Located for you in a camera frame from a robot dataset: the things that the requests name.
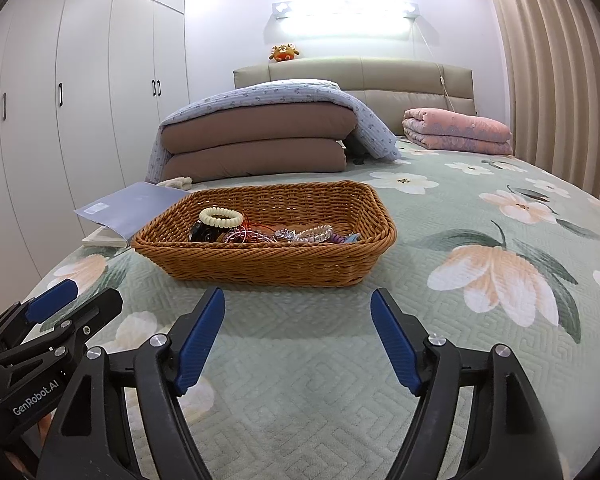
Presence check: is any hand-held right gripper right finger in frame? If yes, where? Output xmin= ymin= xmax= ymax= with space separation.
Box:
xmin=370 ymin=287 xmax=581 ymax=480

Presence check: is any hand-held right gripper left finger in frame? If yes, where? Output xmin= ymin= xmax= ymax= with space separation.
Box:
xmin=35 ymin=287 xmax=226 ymax=480

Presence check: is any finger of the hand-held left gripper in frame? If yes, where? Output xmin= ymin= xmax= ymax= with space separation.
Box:
xmin=0 ymin=279 xmax=79 ymax=348
xmin=0 ymin=287 xmax=124 ymax=368

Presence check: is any brown wicker basket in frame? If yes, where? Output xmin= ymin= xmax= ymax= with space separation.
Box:
xmin=131 ymin=180 xmax=397 ymax=288

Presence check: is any crystal bead bracelet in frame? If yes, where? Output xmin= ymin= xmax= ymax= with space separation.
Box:
xmin=224 ymin=226 xmax=261 ymax=246

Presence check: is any cream spiral hair tie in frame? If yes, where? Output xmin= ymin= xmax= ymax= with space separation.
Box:
xmin=199 ymin=206 xmax=244 ymax=228

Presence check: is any clear spiral hair tie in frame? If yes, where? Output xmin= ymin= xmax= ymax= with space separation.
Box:
xmin=300 ymin=225 xmax=335 ymax=243

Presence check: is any green floral bedspread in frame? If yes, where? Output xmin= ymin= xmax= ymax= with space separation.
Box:
xmin=30 ymin=147 xmax=600 ymax=480

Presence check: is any blue grey paper folder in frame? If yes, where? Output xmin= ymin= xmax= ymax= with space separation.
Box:
xmin=73 ymin=182 xmax=191 ymax=238

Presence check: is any black glossy hair accessory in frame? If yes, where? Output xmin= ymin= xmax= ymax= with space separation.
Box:
xmin=190 ymin=220 xmax=226 ymax=243

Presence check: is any brown folded quilt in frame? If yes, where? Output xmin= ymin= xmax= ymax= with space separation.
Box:
xmin=160 ymin=105 xmax=358 ymax=155
xmin=162 ymin=140 xmax=348 ymax=183

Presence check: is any white wardrobe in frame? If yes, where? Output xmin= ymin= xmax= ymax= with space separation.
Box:
xmin=0 ymin=0 xmax=191 ymax=321

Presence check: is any blue floral blanket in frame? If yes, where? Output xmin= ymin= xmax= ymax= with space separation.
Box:
xmin=145 ymin=80 xmax=403 ymax=186

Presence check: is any pink folded blanket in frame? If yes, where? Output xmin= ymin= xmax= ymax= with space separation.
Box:
xmin=401 ymin=107 xmax=515 ymax=156

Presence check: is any beige padded headboard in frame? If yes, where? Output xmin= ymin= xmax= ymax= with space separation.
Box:
xmin=233 ymin=56 xmax=477 ymax=136

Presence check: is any orange plush toy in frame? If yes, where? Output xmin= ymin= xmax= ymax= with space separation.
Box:
xmin=268 ymin=42 xmax=301 ymax=62

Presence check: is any beige curtain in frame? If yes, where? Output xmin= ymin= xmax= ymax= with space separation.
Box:
xmin=480 ymin=0 xmax=600 ymax=206

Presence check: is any white cable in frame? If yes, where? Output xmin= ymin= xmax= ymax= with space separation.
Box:
xmin=417 ymin=17 xmax=456 ymax=111

